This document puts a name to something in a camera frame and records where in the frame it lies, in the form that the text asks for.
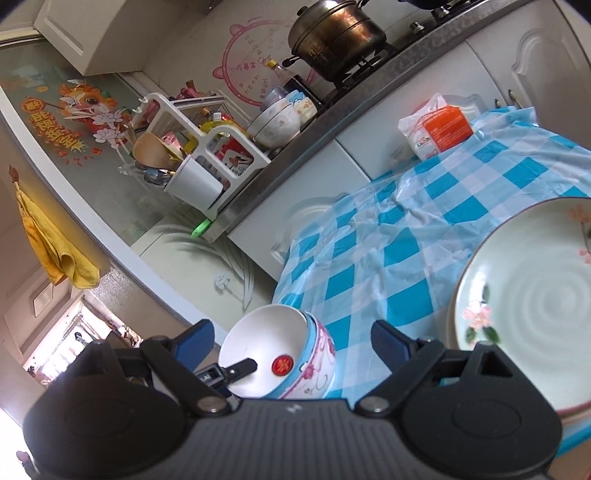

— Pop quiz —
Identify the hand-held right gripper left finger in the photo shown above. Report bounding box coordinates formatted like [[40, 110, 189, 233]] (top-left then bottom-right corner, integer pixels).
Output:
[[69, 319, 232, 416]]

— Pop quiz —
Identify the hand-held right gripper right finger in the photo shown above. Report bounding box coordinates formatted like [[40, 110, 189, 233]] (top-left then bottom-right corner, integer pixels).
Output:
[[355, 319, 520, 416]]

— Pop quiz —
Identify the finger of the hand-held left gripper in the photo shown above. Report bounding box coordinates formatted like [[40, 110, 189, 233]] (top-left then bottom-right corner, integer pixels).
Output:
[[194, 357, 258, 386]]

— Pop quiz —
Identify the red and white bowl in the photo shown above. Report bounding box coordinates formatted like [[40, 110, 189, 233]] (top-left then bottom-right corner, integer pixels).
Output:
[[218, 305, 308, 400]]

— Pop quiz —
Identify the white plate grey flower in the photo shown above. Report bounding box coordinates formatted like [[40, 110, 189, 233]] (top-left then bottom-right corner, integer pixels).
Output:
[[444, 258, 591, 423]]

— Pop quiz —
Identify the white bowl purple flower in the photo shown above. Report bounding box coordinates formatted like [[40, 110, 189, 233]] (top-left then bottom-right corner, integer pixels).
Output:
[[286, 316, 337, 400]]

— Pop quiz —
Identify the blue cartoon bowl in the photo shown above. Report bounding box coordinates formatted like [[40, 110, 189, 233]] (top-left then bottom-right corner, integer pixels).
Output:
[[272, 310, 320, 400]]

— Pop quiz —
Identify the green flower plate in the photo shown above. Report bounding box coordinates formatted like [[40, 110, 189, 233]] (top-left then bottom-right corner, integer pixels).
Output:
[[452, 198, 591, 411]]

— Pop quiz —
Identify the blue checked tablecloth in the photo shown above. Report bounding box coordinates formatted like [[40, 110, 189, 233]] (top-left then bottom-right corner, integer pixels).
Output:
[[272, 105, 591, 467]]

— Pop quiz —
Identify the white cabinet door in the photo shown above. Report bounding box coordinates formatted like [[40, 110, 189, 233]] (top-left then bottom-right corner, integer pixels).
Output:
[[228, 138, 372, 282], [464, 0, 591, 151], [335, 44, 499, 183]]

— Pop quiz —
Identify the white utensil holder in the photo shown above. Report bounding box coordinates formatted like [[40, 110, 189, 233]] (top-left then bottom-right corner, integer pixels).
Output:
[[164, 156, 223, 210]]

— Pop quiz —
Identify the metal utensil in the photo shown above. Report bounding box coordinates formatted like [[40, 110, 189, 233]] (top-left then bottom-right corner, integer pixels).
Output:
[[117, 164, 174, 188]]

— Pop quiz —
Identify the yellow towel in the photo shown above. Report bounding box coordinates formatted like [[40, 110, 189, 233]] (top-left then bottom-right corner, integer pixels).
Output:
[[16, 185, 100, 289]]

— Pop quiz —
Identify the red printed packet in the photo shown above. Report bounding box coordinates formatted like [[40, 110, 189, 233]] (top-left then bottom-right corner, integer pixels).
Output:
[[217, 141, 254, 178]]

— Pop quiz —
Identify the wooden spoon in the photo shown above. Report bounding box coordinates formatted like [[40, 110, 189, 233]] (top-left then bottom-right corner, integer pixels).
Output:
[[132, 133, 174, 169]]

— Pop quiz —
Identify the white plastic bag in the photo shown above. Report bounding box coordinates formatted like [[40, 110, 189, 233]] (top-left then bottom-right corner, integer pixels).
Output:
[[398, 93, 476, 161]]

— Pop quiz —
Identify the white dish rack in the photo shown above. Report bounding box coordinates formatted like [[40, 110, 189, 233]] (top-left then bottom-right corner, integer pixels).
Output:
[[131, 92, 271, 220]]

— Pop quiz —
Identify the yellow bottle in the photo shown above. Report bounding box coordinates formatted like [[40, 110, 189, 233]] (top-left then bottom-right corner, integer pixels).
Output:
[[198, 117, 232, 134]]

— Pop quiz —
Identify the orange packet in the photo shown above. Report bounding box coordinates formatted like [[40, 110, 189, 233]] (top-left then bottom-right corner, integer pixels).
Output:
[[422, 105, 475, 151]]

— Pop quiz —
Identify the white patterned bowl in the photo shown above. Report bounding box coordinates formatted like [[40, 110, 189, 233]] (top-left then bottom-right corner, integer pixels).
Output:
[[253, 108, 302, 149], [249, 98, 296, 134]]

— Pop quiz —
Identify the blue yellow printed cup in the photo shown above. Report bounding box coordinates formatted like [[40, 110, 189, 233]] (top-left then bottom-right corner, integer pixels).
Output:
[[288, 90, 318, 124]]

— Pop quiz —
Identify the clear plastic cup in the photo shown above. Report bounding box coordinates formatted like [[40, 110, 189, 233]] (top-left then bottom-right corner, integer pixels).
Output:
[[261, 85, 289, 112]]

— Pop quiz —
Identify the festive window sticker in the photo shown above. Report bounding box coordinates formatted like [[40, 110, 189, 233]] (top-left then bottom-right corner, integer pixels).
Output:
[[21, 80, 132, 160]]

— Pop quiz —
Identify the dark sauce bottle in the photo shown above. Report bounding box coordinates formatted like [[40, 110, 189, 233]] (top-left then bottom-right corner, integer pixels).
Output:
[[267, 60, 319, 107]]

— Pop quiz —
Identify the gas stove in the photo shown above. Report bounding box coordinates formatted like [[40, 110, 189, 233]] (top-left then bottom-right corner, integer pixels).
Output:
[[330, 0, 490, 90]]

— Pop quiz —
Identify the steel kitchen countertop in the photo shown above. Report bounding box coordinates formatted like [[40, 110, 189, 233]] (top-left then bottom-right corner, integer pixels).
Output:
[[201, 0, 555, 245]]

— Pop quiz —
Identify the steel steamer pot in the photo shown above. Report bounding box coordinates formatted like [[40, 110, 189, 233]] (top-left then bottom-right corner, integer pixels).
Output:
[[281, 0, 387, 83]]

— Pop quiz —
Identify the white upper cabinet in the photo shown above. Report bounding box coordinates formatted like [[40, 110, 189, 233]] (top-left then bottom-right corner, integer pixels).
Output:
[[34, 0, 218, 77]]

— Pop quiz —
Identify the white wall switch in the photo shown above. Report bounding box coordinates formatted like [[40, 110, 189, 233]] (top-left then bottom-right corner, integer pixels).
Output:
[[32, 281, 58, 317]]

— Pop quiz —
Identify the pink round wall sticker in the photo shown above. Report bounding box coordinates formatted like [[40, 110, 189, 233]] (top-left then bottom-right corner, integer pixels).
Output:
[[222, 14, 305, 109]]

